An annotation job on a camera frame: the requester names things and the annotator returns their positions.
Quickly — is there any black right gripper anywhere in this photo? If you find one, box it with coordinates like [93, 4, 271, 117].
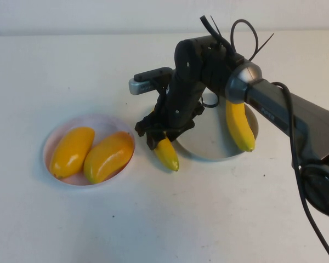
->
[134, 76, 207, 151]

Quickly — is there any yellow banana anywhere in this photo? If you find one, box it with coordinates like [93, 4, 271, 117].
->
[152, 131, 180, 172]
[225, 100, 256, 153]

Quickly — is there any grey round plate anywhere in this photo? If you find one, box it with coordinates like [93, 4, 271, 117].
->
[175, 93, 260, 162]

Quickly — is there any yellow-orange mango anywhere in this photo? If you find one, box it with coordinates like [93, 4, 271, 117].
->
[49, 127, 95, 180]

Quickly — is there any pink round plate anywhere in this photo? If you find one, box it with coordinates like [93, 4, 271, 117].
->
[43, 113, 136, 187]

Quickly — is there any orange mango with green tip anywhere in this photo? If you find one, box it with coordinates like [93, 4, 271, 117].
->
[83, 131, 134, 184]

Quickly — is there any looped black zip tie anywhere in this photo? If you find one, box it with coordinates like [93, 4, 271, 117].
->
[230, 18, 260, 60]

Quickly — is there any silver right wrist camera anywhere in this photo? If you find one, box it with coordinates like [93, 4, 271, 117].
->
[128, 78, 157, 95]

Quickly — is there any black right camera bracket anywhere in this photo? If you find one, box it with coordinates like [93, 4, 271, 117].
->
[133, 67, 174, 83]

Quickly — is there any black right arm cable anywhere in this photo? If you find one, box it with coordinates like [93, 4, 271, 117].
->
[199, 15, 329, 263]

